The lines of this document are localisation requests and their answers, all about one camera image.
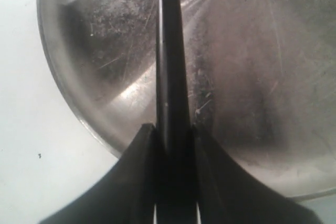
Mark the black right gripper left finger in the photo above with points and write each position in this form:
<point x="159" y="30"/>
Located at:
<point x="125" y="194"/>

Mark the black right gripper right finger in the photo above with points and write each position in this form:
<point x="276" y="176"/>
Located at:
<point x="229" y="194"/>

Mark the round steel plate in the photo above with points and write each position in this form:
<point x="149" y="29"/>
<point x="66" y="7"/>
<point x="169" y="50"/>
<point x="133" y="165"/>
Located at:
<point x="259" y="75"/>

